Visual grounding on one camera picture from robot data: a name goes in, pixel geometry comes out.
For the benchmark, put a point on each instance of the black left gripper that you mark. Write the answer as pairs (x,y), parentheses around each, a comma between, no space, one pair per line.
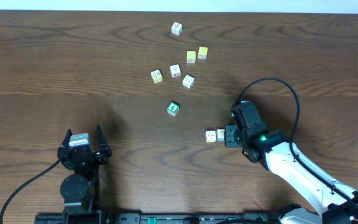
(83,154)

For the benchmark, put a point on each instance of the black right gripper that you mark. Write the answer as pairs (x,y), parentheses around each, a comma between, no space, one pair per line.
(230,141)

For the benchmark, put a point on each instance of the blue sided wooden block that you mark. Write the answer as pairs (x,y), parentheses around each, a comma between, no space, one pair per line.
(220,134)

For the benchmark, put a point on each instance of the yellow sided wooden block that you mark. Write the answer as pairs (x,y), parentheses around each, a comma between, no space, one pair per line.
(210,136)

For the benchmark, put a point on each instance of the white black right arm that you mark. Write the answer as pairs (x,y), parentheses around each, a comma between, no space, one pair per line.
(334,201)

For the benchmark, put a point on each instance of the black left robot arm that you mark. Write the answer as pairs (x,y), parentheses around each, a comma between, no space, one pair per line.
(80,190)

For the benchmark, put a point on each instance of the green number 4 block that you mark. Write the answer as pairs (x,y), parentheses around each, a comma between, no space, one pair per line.
(173,108)

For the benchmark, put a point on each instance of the white wooden block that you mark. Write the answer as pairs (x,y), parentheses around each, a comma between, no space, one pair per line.
(188,81)

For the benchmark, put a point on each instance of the wooden block letter B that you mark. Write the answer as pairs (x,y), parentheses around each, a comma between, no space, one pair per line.
(156,76)

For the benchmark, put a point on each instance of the wooden block letter W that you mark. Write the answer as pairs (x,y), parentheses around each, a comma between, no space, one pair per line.
(175,70)

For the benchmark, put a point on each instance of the yellow top wooden block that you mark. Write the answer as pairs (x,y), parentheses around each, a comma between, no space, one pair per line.
(191,56)

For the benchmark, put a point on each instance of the wooden block number 3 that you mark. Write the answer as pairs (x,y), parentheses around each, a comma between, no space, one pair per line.
(176,28)

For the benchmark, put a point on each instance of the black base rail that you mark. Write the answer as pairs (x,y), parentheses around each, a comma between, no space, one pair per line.
(136,218)

